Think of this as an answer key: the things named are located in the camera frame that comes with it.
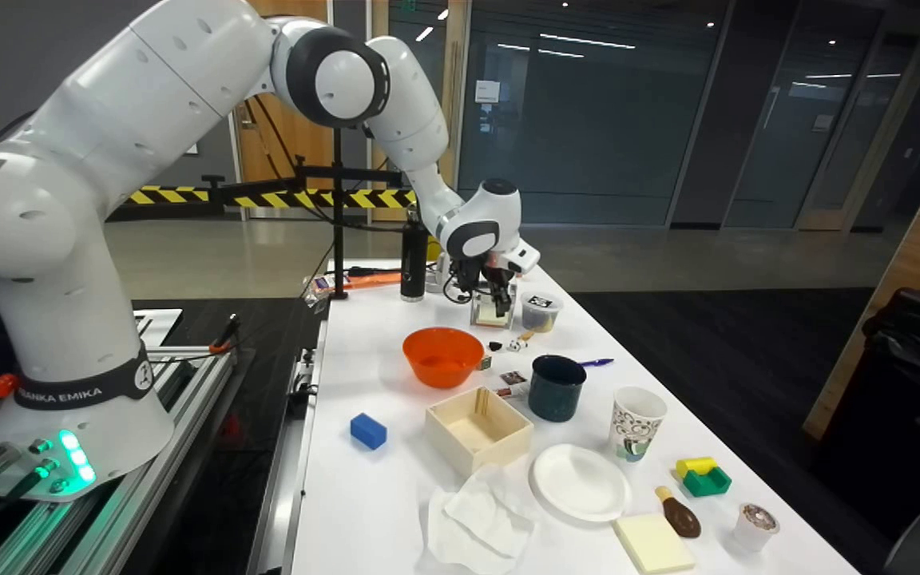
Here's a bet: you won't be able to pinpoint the printed paper cup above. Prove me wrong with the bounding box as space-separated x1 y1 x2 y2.
608 384 670 467

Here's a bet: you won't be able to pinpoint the small jar with grey lid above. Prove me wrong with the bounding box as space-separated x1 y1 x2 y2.
517 291 562 336

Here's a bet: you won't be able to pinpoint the white round plate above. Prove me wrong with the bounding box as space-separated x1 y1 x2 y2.
527 442 636 527

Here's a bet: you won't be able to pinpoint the black camera stand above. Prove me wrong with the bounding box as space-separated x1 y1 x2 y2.
292 126 423 303

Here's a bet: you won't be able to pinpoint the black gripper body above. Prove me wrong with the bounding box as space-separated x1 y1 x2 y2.
475 256 517 291

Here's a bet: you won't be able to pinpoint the open wooden box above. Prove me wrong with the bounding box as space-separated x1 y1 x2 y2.
423 384 538 472

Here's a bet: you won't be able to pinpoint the yellow black striped barrier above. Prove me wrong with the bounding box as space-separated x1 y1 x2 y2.
120 181 423 214

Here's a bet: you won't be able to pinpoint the green and yellow blocks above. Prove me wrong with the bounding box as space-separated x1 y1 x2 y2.
670 455 735 501

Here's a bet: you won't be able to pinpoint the orange handled tool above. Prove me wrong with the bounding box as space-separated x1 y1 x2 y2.
338 267 407 291

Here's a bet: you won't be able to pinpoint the dark green mug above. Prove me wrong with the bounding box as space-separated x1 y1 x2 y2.
525 352 592 425

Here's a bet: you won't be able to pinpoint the white crumpled tissue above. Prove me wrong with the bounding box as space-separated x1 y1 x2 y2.
417 467 539 575

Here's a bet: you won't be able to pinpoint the black trash bin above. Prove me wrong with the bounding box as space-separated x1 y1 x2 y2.
819 283 920 537

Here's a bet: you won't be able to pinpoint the orange plastic bowl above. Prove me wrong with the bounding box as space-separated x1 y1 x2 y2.
399 323 490 393

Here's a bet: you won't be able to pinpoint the brown wooden brush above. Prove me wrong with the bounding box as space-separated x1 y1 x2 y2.
651 483 707 543

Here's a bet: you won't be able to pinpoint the clear post-it notes container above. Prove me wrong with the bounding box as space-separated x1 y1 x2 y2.
465 296 513 332

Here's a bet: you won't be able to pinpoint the yellow sticky note pad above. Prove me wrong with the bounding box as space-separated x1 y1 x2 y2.
610 512 698 575

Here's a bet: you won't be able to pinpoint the blue rectangular block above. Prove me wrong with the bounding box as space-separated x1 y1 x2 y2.
346 410 394 455

